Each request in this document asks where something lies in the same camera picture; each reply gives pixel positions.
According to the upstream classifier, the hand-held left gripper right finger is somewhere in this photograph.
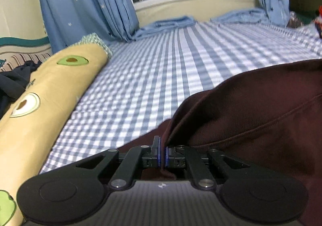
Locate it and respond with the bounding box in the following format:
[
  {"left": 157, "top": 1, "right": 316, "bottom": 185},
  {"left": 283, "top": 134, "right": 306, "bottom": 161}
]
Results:
[{"left": 165, "top": 144, "right": 252, "bottom": 191}]

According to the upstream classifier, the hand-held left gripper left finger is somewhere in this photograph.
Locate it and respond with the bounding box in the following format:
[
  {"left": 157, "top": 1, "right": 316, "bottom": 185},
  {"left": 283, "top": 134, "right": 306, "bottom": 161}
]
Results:
[{"left": 74, "top": 135, "right": 162, "bottom": 190}]

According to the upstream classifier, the maroon printed sweatshirt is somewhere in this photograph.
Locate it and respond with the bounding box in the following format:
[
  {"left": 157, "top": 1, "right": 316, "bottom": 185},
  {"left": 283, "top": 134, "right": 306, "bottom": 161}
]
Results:
[{"left": 118, "top": 58, "right": 322, "bottom": 226}]

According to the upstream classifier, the blue checkered bed sheet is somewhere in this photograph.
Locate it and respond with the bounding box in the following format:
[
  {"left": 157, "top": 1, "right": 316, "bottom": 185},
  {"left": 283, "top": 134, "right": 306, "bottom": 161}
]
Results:
[{"left": 39, "top": 20, "right": 322, "bottom": 174}]

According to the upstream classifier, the yellow avocado print quilt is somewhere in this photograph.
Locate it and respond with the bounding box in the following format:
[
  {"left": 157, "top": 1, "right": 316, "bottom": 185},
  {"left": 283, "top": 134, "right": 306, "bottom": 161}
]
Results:
[{"left": 0, "top": 43, "right": 109, "bottom": 226}]

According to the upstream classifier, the green checkered pillow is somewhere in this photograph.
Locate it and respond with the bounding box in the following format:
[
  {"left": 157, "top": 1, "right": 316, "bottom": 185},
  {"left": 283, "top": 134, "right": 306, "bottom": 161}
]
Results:
[{"left": 80, "top": 33, "right": 114, "bottom": 60}]

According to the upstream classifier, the dark navy garment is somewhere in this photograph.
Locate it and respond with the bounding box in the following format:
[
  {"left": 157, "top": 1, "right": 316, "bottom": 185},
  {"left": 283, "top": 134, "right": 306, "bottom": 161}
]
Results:
[{"left": 0, "top": 60, "right": 43, "bottom": 119}]

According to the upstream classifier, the cream headboard with teal wave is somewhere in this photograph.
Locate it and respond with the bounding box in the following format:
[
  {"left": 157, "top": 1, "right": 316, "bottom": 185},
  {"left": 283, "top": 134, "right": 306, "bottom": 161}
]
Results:
[{"left": 0, "top": 37, "right": 53, "bottom": 72}]

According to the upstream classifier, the red fabric bag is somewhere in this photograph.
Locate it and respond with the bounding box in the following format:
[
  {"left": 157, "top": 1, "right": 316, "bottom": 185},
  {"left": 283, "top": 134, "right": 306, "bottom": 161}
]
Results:
[{"left": 314, "top": 6, "right": 322, "bottom": 39}]

